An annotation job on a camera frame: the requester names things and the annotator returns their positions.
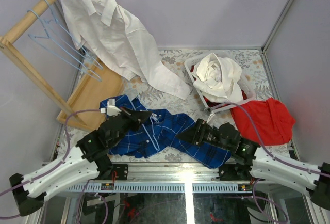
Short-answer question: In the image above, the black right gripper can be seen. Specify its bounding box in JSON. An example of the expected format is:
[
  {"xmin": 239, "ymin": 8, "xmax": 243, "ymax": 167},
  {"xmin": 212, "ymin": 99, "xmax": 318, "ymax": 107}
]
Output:
[{"xmin": 175, "ymin": 119, "xmax": 232, "ymax": 151}]

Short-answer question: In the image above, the blue plaid shirt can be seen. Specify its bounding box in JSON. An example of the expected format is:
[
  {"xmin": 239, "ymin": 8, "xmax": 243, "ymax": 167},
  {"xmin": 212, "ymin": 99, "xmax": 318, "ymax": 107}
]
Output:
[{"xmin": 109, "ymin": 109, "xmax": 231, "ymax": 169}]

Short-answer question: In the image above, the red black plaid shirt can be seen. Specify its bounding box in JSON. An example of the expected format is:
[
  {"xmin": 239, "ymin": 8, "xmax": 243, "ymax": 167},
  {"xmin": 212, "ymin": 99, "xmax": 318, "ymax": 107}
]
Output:
[{"xmin": 185, "ymin": 65, "xmax": 256, "ymax": 112}]

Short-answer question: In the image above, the white long-sleeve shirt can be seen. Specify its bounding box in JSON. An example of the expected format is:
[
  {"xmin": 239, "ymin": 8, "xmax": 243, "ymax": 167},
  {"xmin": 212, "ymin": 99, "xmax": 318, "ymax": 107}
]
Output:
[{"xmin": 192, "ymin": 53, "xmax": 243, "ymax": 103}]

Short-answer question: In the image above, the light blue wire hanger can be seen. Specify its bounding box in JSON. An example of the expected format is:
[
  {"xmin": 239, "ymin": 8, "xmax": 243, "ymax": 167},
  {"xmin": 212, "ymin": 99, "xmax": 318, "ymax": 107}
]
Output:
[{"xmin": 27, "ymin": 10, "xmax": 103, "ymax": 82}]

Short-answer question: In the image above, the blue hanger of white shirt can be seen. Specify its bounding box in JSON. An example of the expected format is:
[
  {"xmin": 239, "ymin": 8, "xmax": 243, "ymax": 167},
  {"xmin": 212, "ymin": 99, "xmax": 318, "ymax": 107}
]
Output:
[{"xmin": 29, "ymin": 0, "xmax": 104, "ymax": 80}]

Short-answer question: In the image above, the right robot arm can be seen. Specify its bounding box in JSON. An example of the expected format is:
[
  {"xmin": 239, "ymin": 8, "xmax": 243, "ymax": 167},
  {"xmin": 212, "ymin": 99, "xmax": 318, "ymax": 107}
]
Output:
[{"xmin": 177, "ymin": 119, "xmax": 329, "ymax": 210}]

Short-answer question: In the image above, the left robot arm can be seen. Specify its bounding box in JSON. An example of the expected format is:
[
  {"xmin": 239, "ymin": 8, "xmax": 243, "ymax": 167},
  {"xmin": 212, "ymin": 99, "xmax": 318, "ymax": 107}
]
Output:
[{"xmin": 9, "ymin": 107, "xmax": 152, "ymax": 216}]

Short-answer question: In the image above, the wooden clothes rack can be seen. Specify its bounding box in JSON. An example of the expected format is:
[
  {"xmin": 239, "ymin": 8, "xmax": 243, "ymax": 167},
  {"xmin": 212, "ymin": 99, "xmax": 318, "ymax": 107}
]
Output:
[{"xmin": 1, "ymin": 0, "xmax": 122, "ymax": 134}]

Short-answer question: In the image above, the floral table cover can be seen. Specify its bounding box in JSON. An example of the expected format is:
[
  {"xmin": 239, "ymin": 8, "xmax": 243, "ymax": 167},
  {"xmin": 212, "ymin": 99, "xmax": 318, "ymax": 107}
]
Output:
[{"xmin": 61, "ymin": 48, "xmax": 292, "ymax": 163}]

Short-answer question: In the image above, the white plastic basket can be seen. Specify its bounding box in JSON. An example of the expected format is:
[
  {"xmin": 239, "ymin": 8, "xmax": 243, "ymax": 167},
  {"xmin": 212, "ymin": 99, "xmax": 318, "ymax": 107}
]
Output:
[{"xmin": 184, "ymin": 51, "xmax": 256, "ymax": 113}]

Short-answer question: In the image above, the red cloth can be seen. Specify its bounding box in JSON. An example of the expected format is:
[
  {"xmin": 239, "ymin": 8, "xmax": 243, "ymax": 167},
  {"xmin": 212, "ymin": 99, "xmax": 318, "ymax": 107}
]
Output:
[{"xmin": 230, "ymin": 98, "xmax": 295, "ymax": 146}]

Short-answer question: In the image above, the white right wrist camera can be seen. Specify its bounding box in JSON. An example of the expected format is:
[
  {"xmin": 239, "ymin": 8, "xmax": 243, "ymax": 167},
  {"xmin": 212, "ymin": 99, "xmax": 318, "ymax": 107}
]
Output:
[{"xmin": 206, "ymin": 107, "xmax": 216, "ymax": 123}]

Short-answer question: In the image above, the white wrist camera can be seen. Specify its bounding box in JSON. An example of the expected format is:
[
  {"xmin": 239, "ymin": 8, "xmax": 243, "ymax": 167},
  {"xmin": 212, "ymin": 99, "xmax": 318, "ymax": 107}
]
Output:
[
  {"xmin": 206, "ymin": 107, "xmax": 216, "ymax": 123},
  {"xmin": 100, "ymin": 98, "xmax": 121, "ymax": 117}
]

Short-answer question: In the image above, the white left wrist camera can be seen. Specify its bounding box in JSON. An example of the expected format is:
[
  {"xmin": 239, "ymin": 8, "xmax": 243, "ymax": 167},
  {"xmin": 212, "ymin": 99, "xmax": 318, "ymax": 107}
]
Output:
[{"xmin": 100, "ymin": 98, "xmax": 121, "ymax": 117}]

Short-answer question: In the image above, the aluminium rail frame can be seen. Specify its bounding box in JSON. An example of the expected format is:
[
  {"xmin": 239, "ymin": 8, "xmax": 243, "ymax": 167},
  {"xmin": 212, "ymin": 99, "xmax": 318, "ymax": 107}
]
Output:
[{"xmin": 33, "ymin": 154, "xmax": 330, "ymax": 224}]

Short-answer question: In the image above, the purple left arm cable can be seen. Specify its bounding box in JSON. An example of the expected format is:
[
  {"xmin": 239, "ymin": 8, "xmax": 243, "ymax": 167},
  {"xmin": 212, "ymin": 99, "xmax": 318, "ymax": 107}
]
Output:
[{"xmin": 0, "ymin": 109, "xmax": 109, "ymax": 224}]

